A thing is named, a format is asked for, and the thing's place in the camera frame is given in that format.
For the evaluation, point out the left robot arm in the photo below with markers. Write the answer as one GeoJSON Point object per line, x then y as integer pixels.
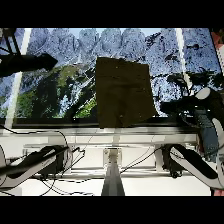
{"type": "Point", "coordinates": [23, 64]}

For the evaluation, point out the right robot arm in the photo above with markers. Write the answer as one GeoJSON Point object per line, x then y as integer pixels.
{"type": "Point", "coordinates": [206, 110]}

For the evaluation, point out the heap of clothes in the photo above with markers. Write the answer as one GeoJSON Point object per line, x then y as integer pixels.
{"type": "Point", "coordinates": [220, 50]}

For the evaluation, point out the brown garment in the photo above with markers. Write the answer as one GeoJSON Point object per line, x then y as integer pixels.
{"type": "Point", "coordinates": [123, 93]}

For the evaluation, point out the silver frame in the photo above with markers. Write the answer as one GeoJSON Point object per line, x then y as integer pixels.
{"type": "Point", "coordinates": [113, 138]}

